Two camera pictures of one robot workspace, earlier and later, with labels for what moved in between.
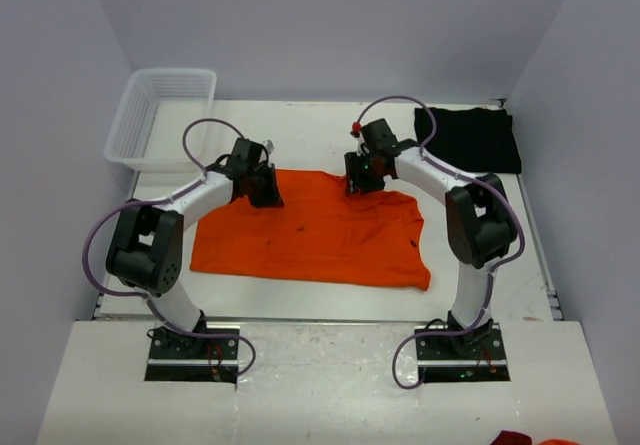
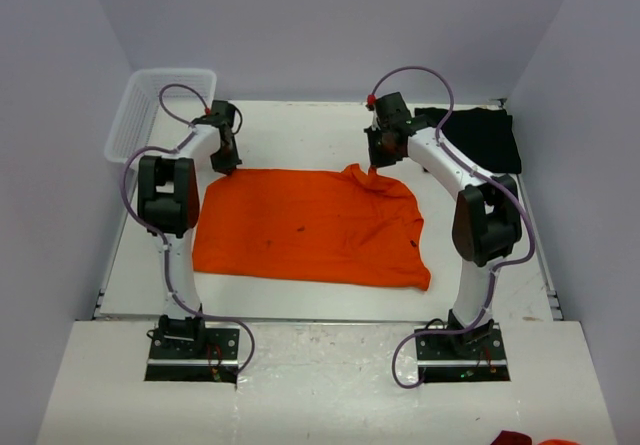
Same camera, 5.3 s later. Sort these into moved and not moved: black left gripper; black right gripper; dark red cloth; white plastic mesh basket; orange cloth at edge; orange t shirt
Moved: black left gripper; black right gripper
Not moved: white plastic mesh basket; orange cloth at edge; orange t shirt; dark red cloth
